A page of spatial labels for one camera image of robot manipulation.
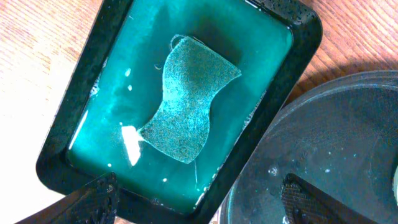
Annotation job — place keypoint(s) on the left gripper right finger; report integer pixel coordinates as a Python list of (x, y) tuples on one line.
[(306, 204)]

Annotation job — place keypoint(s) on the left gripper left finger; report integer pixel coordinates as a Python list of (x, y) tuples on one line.
[(94, 203)]

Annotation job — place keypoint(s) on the white plate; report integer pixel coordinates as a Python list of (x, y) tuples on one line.
[(396, 183)]

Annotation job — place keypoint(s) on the green sponge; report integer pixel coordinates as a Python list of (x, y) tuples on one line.
[(193, 75)]

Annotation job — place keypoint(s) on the round black tray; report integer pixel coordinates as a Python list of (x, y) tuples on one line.
[(341, 137)]

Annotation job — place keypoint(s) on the black rectangular water tray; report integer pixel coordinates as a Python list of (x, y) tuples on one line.
[(116, 88)]

